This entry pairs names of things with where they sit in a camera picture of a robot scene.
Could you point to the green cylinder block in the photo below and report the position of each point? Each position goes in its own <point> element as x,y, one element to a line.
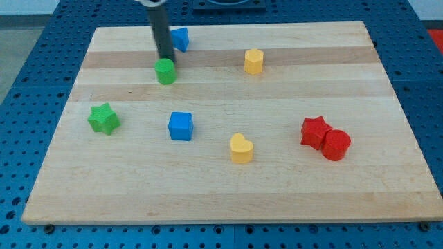
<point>165,71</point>

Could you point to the yellow hexagon block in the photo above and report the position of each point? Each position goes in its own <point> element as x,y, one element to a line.
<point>253,61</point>

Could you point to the yellow heart block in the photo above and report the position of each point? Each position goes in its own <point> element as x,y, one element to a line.
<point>241,149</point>

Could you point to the green star block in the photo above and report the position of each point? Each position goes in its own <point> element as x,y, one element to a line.
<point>103,119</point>

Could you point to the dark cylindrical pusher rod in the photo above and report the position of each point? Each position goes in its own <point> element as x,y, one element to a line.
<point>158,19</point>

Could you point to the wooden board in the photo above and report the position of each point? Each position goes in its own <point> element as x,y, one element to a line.
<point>139,175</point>

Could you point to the blue triangle block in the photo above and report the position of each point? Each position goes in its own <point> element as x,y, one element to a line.
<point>180,39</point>

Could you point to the silver ring rod holder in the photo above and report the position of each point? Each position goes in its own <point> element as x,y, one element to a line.
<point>152,3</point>

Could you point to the blue cube block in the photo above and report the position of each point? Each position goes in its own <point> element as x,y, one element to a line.
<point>181,126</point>

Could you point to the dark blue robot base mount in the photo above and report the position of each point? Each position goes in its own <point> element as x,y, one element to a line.
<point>222,5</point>

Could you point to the red cylinder block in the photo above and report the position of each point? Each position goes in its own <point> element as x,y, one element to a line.
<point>335,145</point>

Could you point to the red star block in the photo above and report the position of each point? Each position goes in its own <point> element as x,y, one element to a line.
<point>314,131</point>

